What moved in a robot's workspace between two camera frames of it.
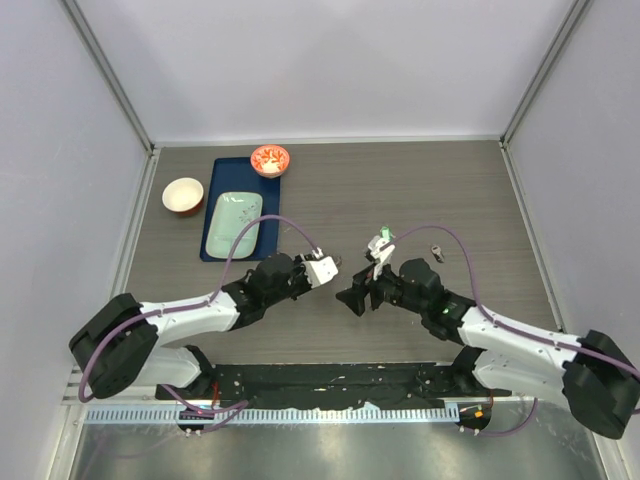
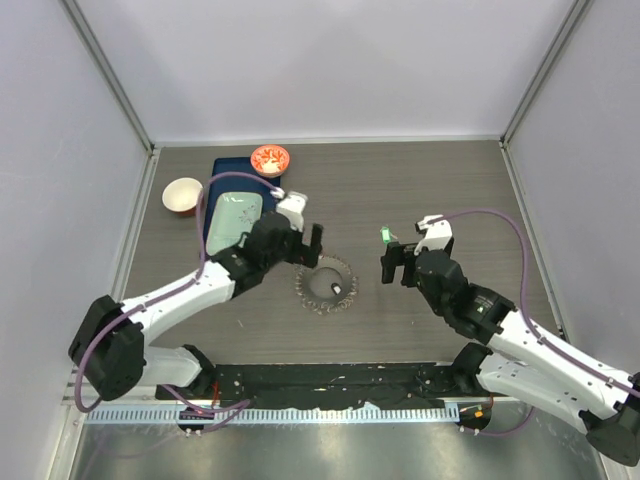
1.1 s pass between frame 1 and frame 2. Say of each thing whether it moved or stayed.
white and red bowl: stayed
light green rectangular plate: stayed
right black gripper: moved
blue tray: stayed
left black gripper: moved
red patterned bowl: stayed
